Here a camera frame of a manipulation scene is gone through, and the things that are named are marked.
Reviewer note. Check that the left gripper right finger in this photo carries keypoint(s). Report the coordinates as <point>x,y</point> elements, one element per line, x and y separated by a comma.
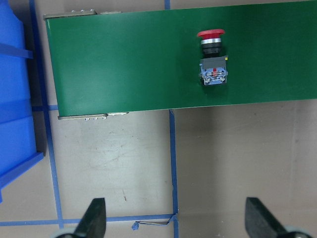
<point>259,221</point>

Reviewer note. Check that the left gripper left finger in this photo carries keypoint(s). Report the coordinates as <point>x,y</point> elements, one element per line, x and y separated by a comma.
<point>93,223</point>

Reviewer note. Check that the red mushroom push button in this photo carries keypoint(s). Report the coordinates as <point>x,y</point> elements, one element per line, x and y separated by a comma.
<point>212,66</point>

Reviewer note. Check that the left blue plastic bin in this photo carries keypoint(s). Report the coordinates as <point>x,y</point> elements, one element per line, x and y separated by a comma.
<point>18,151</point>

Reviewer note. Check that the green conveyor belt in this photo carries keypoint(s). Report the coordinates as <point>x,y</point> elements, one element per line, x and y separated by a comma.
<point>138,61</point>

